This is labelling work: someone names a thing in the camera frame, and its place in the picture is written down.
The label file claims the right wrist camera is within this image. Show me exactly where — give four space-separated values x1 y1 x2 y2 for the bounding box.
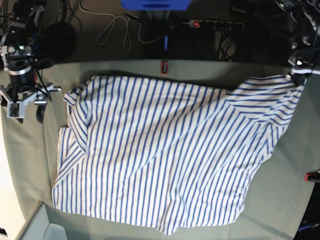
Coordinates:
6 101 26 124

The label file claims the blue white striped t-shirt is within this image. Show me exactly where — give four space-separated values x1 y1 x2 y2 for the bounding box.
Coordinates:
52 75 305 236

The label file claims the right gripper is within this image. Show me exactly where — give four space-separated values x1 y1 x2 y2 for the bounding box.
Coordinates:
0 82 62 123

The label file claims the red clamp at table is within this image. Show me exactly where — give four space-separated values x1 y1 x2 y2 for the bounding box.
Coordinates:
304 171 320 184
160 35 169 75

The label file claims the red clamp at table right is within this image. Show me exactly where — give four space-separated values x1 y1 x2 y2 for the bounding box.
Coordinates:
304 171 320 184

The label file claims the red clamp at table top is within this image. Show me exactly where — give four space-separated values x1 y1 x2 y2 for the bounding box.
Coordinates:
160 35 169 75

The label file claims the white bin at corner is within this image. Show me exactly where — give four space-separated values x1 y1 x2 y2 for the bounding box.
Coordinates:
15 201 68 240

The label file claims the blue box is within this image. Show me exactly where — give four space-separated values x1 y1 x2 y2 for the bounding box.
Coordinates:
120 0 192 11

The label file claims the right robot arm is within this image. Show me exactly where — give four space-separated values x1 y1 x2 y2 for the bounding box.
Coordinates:
0 0 61 123

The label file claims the green table cloth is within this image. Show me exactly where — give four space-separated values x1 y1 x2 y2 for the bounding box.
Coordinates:
0 60 320 240

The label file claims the black power strip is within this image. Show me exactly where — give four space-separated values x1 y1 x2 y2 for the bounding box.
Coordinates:
188 19 245 32

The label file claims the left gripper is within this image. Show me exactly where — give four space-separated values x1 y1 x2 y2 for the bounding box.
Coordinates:
288 49 320 86

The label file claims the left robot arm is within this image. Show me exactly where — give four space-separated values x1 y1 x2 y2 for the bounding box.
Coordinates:
276 0 320 86

